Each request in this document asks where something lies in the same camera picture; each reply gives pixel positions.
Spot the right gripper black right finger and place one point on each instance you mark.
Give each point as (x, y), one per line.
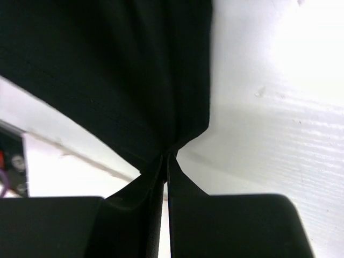
(190, 235)

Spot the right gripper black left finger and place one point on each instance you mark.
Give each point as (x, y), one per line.
(128, 222)

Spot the black tank top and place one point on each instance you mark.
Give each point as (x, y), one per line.
(136, 74)

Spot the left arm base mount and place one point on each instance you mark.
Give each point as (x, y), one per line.
(13, 162)

